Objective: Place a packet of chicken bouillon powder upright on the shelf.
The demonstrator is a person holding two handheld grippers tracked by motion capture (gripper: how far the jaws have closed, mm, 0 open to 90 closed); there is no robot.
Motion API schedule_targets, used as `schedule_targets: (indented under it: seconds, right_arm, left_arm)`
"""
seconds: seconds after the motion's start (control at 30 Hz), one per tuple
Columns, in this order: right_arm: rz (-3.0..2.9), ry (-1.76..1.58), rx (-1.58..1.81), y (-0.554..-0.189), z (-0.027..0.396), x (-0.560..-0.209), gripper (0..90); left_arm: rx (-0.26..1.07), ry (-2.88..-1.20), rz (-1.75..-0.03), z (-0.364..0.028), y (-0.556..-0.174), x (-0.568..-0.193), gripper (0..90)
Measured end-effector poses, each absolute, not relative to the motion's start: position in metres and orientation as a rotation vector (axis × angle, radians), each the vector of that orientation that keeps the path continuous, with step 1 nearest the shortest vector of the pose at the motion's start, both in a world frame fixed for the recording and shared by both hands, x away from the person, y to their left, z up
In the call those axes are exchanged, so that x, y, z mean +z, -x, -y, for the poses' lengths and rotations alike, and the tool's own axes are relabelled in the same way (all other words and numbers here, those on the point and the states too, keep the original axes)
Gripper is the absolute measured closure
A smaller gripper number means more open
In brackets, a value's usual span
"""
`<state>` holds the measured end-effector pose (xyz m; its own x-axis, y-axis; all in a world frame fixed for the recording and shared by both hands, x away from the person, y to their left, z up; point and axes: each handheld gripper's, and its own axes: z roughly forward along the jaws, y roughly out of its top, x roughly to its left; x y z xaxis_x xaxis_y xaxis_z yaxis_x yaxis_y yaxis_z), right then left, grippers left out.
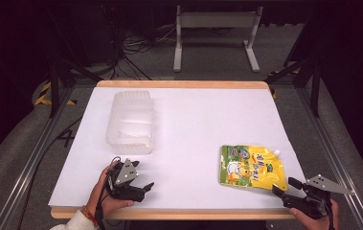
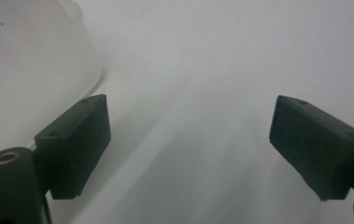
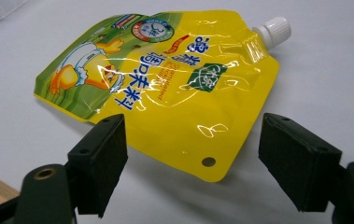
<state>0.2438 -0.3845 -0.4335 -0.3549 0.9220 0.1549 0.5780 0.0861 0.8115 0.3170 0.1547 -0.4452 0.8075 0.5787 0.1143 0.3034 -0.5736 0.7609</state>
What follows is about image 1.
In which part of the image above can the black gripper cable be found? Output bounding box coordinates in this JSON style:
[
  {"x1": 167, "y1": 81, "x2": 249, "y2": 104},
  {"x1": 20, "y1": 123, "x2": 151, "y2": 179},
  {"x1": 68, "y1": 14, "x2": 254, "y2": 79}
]
[
  {"x1": 94, "y1": 156, "x2": 123, "y2": 230},
  {"x1": 326, "y1": 197, "x2": 336, "y2": 230}
]

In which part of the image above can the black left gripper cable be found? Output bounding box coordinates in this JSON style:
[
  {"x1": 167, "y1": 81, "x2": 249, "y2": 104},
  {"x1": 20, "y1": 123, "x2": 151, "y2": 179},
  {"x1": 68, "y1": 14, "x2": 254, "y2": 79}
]
[{"x1": 94, "y1": 156, "x2": 123, "y2": 230}]

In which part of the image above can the tangle of black floor cables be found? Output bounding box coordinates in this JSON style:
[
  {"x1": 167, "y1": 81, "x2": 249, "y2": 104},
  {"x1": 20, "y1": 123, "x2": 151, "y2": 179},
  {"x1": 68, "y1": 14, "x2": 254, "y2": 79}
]
[{"x1": 105, "y1": 6, "x2": 183, "y2": 81}]

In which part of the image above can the person's right hand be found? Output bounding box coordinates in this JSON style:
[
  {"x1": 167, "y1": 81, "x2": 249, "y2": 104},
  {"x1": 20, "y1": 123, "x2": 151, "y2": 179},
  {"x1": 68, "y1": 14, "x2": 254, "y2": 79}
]
[{"x1": 288, "y1": 198, "x2": 341, "y2": 230}]

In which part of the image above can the translucent plastic container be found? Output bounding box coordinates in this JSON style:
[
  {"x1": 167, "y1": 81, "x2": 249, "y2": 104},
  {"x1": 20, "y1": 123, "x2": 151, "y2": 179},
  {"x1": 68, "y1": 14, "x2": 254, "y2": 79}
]
[{"x1": 105, "y1": 89, "x2": 155, "y2": 155}]

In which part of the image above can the white paper table sheet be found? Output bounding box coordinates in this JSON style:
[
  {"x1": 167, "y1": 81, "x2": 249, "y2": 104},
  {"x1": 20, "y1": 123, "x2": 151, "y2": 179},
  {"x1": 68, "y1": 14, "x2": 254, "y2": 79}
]
[{"x1": 48, "y1": 86, "x2": 307, "y2": 210}]

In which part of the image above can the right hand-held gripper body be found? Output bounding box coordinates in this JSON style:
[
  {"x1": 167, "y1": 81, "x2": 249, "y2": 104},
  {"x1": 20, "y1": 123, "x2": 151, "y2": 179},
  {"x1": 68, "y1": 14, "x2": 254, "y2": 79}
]
[{"x1": 281, "y1": 173, "x2": 356, "y2": 220}]

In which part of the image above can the grey metal desk frame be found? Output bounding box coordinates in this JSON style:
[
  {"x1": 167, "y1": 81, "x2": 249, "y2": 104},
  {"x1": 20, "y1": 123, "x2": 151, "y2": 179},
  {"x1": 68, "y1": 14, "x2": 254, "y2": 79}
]
[{"x1": 172, "y1": 5, "x2": 264, "y2": 74}]

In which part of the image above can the black metal stand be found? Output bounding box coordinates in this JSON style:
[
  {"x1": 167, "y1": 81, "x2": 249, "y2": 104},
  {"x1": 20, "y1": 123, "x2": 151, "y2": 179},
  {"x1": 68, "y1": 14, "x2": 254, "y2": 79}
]
[
  {"x1": 46, "y1": 9, "x2": 103, "y2": 119},
  {"x1": 266, "y1": 57, "x2": 323, "y2": 119}
]

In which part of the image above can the long black floor cable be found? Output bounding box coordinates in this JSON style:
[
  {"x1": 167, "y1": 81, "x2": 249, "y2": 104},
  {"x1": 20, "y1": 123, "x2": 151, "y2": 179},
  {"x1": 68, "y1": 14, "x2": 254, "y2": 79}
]
[{"x1": 15, "y1": 116, "x2": 83, "y2": 230}]

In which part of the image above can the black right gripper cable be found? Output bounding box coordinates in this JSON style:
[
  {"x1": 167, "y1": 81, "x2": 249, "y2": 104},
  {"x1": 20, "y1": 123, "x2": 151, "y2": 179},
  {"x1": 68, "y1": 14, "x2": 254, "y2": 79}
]
[{"x1": 326, "y1": 197, "x2": 336, "y2": 230}]

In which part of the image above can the yellow black hazard tape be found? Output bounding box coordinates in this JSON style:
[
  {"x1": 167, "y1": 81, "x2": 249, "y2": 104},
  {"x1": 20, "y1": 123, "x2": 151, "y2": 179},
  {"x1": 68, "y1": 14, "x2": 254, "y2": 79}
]
[{"x1": 34, "y1": 80, "x2": 78, "y2": 106}]

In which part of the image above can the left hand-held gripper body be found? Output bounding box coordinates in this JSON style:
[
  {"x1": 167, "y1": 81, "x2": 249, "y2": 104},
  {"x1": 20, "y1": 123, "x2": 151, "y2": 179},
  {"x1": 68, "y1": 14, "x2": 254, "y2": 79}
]
[{"x1": 105, "y1": 158, "x2": 147, "y2": 203}]

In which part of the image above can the yellow spout pouch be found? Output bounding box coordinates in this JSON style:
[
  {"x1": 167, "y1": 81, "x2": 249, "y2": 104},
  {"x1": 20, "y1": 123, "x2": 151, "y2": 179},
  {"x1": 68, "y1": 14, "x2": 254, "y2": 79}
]
[{"x1": 218, "y1": 145, "x2": 289, "y2": 192}]

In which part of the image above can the red bracelet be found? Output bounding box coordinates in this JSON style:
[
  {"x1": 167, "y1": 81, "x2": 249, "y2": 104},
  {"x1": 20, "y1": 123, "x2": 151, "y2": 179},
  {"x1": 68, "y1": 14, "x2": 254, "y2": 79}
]
[{"x1": 80, "y1": 205, "x2": 99, "y2": 227}]

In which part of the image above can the aluminium floor rail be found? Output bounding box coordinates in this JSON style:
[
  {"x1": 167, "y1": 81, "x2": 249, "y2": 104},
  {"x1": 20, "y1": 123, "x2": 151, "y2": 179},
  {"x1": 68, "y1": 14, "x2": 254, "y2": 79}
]
[
  {"x1": 0, "y1": 85, "x2": 75, "y2": 230},
  {"x1": 297, "y1": 87, "x2": 363, "y2": 230}
]

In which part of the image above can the person's left hand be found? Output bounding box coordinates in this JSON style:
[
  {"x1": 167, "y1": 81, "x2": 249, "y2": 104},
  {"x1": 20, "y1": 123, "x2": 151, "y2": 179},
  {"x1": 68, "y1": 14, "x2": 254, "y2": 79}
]
[{"x1": 85, "y1": 160, "x2": 136, "y2": 220}]

